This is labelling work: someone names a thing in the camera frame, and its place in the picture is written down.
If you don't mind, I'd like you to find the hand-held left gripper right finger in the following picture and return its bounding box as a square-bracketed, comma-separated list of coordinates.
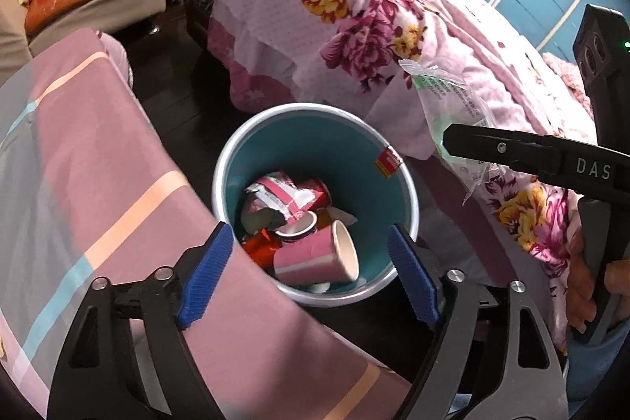
[386, 224, 567, 420]

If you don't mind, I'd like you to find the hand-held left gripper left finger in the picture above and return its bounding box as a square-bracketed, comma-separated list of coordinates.
[46, 220, 234, 420]

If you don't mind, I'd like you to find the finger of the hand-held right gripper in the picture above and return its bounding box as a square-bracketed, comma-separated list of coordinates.
[443, 123, 562, 185]

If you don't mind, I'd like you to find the clear plastic wrapper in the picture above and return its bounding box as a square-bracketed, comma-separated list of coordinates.
[398, 58, 504, 205]

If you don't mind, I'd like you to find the teal round bin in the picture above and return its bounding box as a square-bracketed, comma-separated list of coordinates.
[211, 102, 420, 307]

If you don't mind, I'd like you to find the pink paper cup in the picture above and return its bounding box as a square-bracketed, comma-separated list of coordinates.
[272, 219, 360, 285]

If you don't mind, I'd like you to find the pink white snack packet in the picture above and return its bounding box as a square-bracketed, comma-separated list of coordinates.
[245, 171, 322, 224]

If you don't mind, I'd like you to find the person's right hand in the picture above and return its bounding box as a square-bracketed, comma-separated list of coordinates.
[566, 233, 630, 330]

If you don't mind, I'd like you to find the pink fuzzy blanket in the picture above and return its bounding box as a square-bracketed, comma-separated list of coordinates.
[540, 50, 597, 118]

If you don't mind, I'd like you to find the orange plastic wrapper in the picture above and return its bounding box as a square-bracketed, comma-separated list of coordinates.
[241, 228, 282, 269]

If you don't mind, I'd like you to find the pale green round lid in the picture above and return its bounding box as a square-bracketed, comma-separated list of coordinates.
[241, 204, 277, 236]

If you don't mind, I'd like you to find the white paper scrap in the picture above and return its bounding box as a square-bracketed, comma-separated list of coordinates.
[329, 204, 358, 225]

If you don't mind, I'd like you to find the black white paper cup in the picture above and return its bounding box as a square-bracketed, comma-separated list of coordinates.
[276, 211, 319, 246]

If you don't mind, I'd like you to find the striped pink grey tablecloth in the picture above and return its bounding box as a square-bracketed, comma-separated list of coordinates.
[0, 28, 414, 420]

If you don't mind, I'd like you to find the floral pink bed blanket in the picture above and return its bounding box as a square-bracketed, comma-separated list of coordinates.
[170, 0, 599, 352]

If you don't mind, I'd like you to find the person's blue clothing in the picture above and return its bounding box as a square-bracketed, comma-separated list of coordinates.
[565, 324, 630, 403]

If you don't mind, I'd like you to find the pink bed skirt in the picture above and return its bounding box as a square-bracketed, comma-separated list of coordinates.
[206, 13, 306, 113]

